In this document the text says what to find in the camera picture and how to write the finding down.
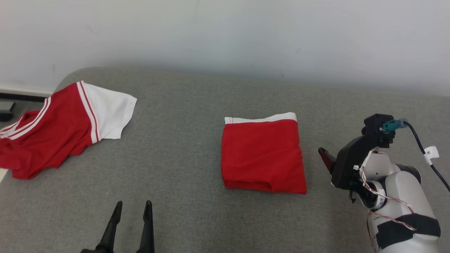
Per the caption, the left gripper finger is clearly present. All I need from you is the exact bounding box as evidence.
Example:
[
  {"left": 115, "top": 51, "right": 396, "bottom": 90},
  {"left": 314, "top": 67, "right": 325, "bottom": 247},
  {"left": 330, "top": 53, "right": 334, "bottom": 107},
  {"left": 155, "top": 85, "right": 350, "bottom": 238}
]
[
  {"left": 137, "top": 200, "right": 155, "bottom": 253},
  {"left": 95, "top": 201, "right": 123, "bottom": 253}
]

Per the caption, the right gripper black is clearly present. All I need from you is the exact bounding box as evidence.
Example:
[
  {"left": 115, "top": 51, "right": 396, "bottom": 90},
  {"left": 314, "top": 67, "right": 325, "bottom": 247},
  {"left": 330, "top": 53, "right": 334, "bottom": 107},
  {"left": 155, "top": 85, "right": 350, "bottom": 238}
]
[{"left": 318, "top": 135, "right": 387, "bottom": 189}]

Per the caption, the red shorts white waistband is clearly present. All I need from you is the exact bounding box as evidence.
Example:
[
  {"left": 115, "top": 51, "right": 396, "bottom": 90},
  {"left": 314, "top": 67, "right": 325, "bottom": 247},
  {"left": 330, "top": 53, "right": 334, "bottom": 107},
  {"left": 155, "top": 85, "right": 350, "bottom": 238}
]
[{"left": 221, "top": 112, "right": 307, "bottom": 195}]

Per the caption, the red white sports t-shirt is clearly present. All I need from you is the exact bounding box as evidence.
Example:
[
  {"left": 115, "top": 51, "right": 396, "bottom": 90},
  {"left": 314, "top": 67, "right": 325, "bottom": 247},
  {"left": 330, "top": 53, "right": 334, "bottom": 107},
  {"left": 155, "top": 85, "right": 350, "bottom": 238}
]
[{"left": 0, "top": 80, "right": 137, "bottom": 180}]

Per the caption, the thin white red wire bundle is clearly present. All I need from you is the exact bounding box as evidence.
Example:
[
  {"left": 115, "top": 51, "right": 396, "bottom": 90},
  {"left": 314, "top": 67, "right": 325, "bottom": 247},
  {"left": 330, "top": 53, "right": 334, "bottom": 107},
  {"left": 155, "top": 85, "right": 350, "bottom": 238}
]
[{"left": 353, "top": 148, "right": 417, "bottom": 231}]

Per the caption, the right camera cable teal plug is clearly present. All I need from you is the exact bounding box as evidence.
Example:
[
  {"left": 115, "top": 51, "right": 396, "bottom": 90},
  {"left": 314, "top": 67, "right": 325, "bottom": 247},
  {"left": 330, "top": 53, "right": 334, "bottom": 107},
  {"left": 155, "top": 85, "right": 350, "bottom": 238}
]
[{"left": 381, "top": 119, "right": 450, "bottom": 193}]

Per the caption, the white wall baseboard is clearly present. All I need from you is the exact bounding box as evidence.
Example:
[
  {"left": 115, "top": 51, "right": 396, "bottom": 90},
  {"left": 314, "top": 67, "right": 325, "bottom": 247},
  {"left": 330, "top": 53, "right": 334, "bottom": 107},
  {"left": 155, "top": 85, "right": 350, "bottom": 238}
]
[{"left": 0, "top": 85, "right": 55, "bottom": 97}]

